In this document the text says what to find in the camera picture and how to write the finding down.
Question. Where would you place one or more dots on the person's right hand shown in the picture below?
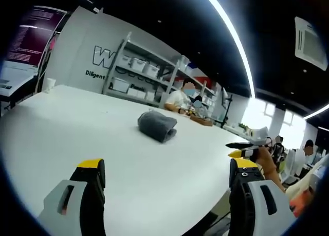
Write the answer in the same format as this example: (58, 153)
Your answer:
(266, 160)

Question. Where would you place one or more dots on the group of white storage boxes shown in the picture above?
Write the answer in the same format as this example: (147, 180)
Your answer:
(137, 65)

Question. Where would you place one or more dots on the white office chair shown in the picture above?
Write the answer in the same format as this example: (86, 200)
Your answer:
(289, 166)

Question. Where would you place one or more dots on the grey towel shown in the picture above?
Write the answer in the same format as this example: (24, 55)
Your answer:
(157, 125)

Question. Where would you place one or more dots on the black desk stand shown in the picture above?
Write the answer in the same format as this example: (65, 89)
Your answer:
(226, 110)

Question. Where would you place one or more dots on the wooden tray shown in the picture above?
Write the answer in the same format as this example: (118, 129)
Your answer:
(201, 121)

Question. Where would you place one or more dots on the ceiling air conditioner vent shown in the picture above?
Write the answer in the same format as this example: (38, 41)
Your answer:
(309, 43)

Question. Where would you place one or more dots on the white paper cup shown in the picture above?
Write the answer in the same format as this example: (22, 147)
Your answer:
(49, 84)

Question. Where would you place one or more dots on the grey metal shelf rack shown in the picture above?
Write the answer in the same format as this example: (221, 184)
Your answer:
(164, 74)

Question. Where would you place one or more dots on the long ceiling light strip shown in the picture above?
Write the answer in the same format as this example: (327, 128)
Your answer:
(232, 33)

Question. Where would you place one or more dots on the orange cloth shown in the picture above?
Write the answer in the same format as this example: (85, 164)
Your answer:
(300, 203)

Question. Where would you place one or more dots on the short ceiling light strip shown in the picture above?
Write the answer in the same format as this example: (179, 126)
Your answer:
(317, 112)

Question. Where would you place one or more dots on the purple roll-up banner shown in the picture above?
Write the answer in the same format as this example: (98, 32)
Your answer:
(30, 38)

